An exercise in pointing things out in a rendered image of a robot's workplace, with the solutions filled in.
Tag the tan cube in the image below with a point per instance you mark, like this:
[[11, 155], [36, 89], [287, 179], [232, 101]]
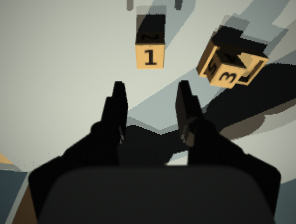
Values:
[[150, 50], [224, 69]]

